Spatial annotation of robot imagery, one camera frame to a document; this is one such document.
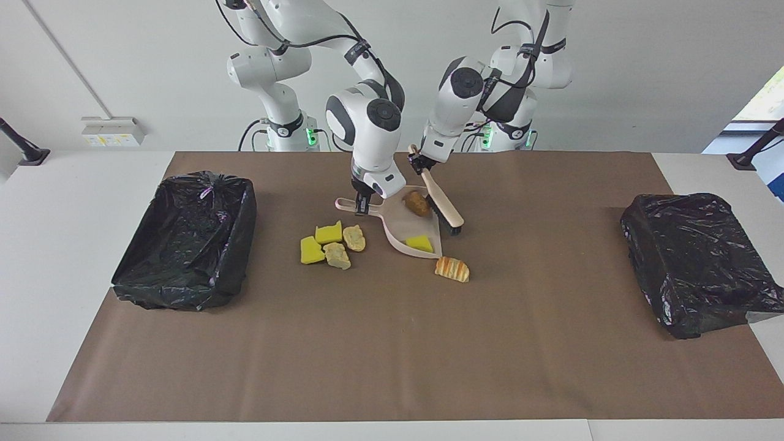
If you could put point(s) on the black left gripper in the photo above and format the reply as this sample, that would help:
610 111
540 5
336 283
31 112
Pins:
422 163

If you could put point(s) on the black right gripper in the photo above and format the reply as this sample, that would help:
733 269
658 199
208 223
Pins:
362 193

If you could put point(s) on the beige trash lump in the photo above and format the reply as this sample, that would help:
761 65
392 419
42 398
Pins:
337 256
354 238

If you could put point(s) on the pink plastic dustpan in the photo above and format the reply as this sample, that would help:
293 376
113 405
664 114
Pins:
398 228

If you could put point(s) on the notched yellow sponge piece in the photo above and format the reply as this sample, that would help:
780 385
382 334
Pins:
329 233

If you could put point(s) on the brown bread roll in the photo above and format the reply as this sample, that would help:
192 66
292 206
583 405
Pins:
418 204

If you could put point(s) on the beige hand brush black bristles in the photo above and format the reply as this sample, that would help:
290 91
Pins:
444 205

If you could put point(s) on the square yellow sponge piece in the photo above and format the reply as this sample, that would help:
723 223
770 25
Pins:
311 252

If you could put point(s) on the yellow sponge wedge green backing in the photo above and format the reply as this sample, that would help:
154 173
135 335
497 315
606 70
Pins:
420 244

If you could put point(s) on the striped croissant bread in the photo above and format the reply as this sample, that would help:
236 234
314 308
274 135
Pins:
452 269

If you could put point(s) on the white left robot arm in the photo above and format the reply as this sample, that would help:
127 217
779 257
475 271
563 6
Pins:
459 98

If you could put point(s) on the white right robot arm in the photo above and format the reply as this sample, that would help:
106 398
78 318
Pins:
367 128

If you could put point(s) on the open bin with black bag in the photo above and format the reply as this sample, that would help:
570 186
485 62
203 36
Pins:
184 245

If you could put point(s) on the flat-topped bin with black bag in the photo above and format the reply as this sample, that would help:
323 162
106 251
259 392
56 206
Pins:
692 263

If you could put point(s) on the brown table mat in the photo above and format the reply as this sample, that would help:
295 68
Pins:
392 392

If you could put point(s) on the bright window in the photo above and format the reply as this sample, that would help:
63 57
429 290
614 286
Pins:
768 101

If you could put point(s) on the white wall outlet box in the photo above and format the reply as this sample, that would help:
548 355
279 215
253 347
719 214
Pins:
113 131

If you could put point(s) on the black camera stand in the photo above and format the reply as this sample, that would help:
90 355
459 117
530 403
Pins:
30 156
744 160

